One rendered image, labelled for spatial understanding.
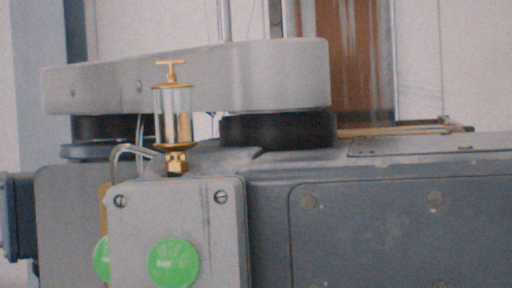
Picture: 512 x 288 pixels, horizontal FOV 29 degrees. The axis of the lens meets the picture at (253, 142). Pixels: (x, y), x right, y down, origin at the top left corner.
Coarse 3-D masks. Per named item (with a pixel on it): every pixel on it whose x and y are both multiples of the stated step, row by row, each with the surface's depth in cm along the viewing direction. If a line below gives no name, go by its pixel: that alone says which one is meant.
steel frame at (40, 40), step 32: (32, 0) 547; (64, 0) 586; (32, 32) 548; (64, 32) 546; (32, 64) 549; (64, 64) 547; (32, 96) 550; (32, 128) 551; (64, 128) 549; (32, 160) 552; (64, 160) 550
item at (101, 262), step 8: (104, 240) 59; (96, 248) 59; (104, 248) 58; (96, 256) 58; (104, 256) 58; (96, 264) 58; (104, 264) 58; (96, 272) 59; (104, 272) 58; (104, 280) 59
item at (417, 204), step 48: (336, 144) 77; (384, 144) 71; (432, 144) 68; (480, 144) 65; (288, 192) 61; (336, 192) 60; (384, 192) 60; (432, 192) 59; (480, 192) 59; (288, 240) 61; (336, 240) 60; (384, 240) 60; (432, 240) 60; (480, 240) 59
